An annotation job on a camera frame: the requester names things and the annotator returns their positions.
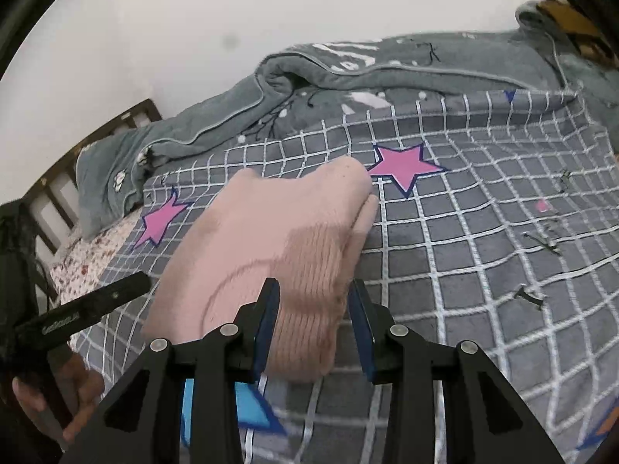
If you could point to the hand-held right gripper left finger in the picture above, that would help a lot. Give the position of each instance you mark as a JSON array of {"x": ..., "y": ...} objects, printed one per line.
[{"x": 267, "y": 331}]

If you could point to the pink knit sweater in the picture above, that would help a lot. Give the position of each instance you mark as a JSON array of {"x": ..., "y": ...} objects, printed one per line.
[{"x": 251, "y": 232}]

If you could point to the brown patterned cloth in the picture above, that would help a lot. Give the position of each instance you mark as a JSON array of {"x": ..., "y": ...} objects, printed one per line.
[{"x": 575, "y": 29}]

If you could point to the person's left hand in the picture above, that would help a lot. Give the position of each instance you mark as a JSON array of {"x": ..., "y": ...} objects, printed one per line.
[{"x": 84, "y": 391}]

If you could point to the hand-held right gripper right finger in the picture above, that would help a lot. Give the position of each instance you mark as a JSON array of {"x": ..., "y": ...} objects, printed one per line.
[{"x": 360, "y": 336}]

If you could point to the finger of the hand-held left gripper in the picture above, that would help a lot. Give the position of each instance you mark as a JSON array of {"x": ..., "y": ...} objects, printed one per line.
[{"x": 123, "y": 289}]

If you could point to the grey fleece blanket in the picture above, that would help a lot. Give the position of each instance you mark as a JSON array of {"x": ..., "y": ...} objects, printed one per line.
[{"x": 217, "y": 111}]

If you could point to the floral bed sheet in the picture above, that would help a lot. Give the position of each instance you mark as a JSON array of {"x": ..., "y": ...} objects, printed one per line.
[{"x": 92, "y": 251}]

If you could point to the dark wooden headboard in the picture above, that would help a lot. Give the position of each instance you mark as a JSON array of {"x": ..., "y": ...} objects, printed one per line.
[{"x": 140, "y": 109}]

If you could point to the grey checked star blanket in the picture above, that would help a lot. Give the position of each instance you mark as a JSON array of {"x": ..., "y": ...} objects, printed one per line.
[{"x": 483, "y": 251}]

